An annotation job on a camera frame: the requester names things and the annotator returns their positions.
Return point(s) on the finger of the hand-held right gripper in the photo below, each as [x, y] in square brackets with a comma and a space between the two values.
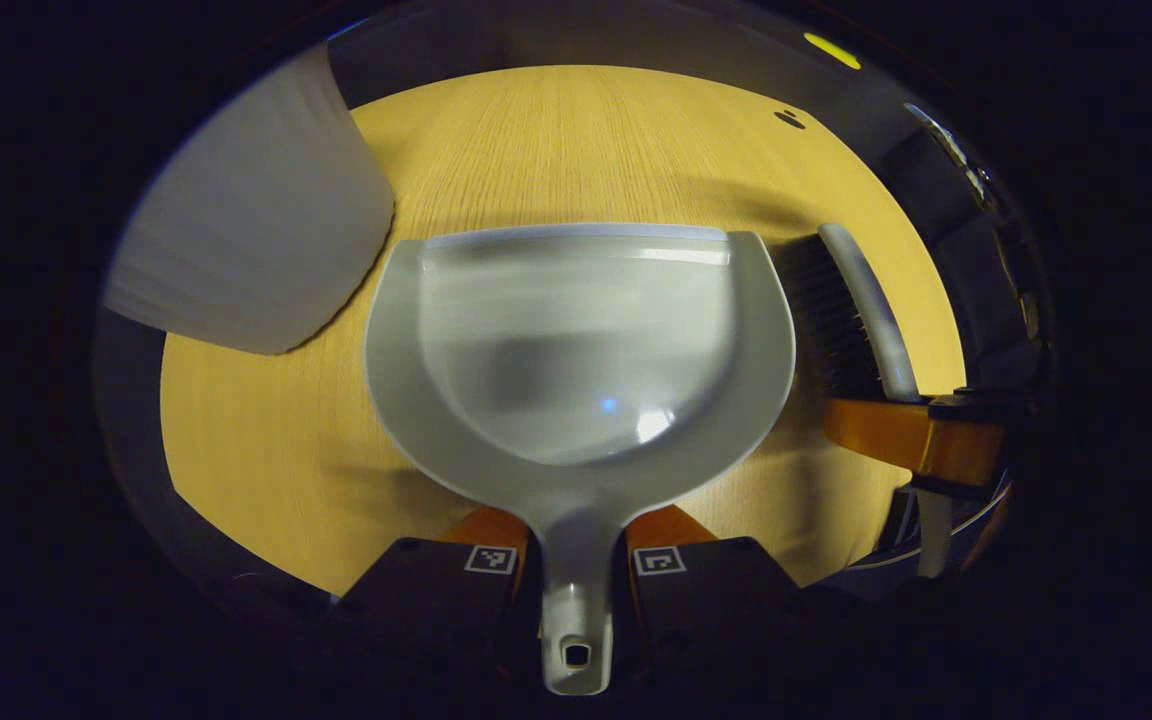
[981, 403]
[896, 435]

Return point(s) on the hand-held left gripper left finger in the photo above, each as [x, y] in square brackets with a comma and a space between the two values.
[436, 595]

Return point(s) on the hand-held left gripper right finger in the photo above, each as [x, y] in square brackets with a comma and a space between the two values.
[711, 595]

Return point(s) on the small grey broom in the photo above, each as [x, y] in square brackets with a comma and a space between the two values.
[876, 310]

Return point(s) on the grey translucent dustpan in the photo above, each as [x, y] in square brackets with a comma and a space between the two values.
[576, 350]

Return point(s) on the white plastic garbage bin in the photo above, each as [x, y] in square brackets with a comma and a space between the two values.
[256, 220]

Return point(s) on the silver clamp device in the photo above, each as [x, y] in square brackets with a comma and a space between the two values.
[951, 150]

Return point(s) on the black desk grommet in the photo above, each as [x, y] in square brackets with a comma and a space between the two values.
[790, 119]

